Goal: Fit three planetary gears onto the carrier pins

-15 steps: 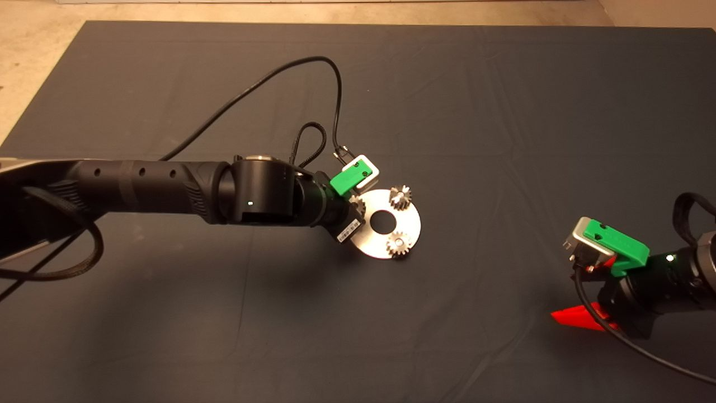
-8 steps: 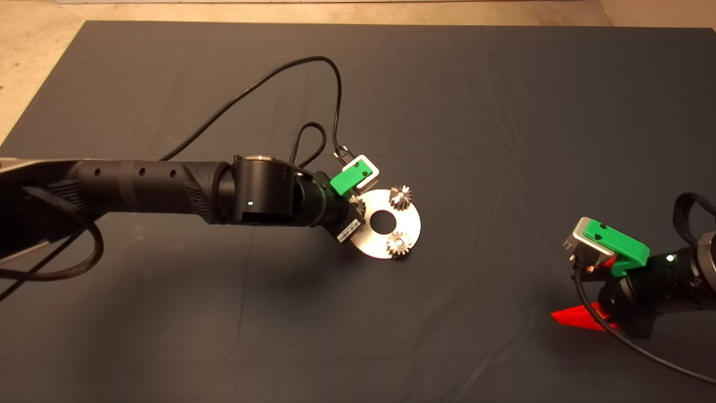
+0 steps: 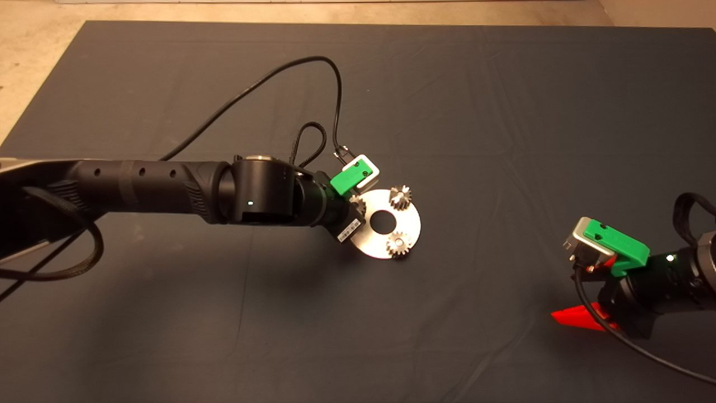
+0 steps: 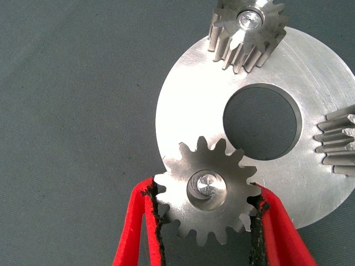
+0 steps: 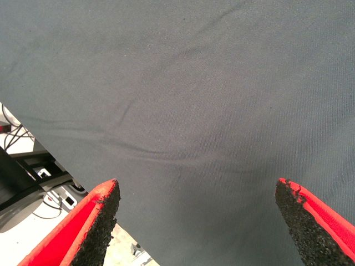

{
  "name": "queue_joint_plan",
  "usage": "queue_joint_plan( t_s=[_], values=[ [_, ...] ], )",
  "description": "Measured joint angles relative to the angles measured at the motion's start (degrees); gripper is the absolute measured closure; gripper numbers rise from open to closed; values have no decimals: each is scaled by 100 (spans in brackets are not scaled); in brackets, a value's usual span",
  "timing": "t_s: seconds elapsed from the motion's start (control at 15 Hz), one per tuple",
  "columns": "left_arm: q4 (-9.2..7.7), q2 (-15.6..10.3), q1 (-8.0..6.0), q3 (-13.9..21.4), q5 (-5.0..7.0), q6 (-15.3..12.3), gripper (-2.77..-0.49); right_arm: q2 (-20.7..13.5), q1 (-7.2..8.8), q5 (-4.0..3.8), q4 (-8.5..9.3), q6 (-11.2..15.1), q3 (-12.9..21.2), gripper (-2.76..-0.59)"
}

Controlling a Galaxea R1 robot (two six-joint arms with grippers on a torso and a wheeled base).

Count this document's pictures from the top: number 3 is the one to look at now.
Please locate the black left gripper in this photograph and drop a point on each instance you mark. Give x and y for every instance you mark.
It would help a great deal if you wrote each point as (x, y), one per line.
(344, 221)

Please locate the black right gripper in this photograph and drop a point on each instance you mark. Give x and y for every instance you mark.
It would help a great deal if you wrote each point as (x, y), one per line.
(627, 305)

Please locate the small steel planetary gear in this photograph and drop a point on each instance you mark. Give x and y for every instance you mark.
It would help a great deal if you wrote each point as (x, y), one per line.
(400, 197)
(358, 205)
(399, 244)

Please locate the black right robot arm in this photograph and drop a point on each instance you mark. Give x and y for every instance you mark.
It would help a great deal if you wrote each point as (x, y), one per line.
(688, 274)

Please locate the round metal carrier plate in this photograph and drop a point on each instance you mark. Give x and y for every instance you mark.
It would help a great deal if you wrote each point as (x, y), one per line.
(380, 246)

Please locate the dark grey table cloth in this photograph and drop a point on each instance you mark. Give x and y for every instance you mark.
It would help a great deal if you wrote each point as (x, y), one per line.
(503, 84)

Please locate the green left camera mount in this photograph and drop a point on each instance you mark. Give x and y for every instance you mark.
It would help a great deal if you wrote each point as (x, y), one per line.
(349, 179)

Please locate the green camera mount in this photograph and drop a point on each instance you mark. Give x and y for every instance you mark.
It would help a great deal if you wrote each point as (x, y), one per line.
(349, 179)
(622, 243)

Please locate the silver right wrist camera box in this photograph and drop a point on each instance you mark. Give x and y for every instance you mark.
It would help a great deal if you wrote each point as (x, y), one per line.
(583, 240)

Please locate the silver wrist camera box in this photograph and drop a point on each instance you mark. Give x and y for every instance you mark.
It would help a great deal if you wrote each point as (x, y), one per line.
(373, 168)
(583, 240)

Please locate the green right camera mount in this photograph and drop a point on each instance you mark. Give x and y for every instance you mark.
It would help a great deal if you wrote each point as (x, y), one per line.
(622, 243)

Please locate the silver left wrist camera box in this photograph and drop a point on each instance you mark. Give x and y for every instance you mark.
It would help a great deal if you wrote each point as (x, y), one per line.
(373, 168)

